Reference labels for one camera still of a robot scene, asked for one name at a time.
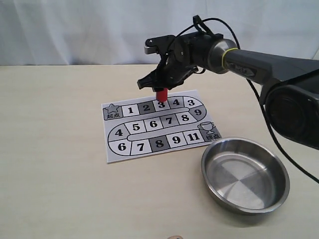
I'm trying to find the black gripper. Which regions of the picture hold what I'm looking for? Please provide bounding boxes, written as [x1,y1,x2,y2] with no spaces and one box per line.
[137,33,223,90]

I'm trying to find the red cylinder game piece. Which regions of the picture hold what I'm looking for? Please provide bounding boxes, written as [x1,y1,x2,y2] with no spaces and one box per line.
[156,88,168,103]

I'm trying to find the beige wooden die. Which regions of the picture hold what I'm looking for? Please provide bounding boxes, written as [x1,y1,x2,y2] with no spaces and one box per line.
[167,235,183,239]

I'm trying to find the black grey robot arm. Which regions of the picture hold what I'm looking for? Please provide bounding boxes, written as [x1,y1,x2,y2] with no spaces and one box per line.
[137,32,319,149]

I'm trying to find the printed paper game board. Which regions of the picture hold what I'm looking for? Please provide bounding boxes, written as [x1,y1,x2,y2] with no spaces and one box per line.
[101,90,221,163]

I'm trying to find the white curtain backdrop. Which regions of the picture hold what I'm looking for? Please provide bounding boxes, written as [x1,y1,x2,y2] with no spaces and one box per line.
[0,0,319,65]

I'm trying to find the stainless steel round dish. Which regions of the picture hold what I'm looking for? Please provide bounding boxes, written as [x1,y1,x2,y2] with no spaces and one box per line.
[201,137,290,216]

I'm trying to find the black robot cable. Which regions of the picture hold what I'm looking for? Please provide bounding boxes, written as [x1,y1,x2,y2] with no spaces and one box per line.
[178,15,319,184]

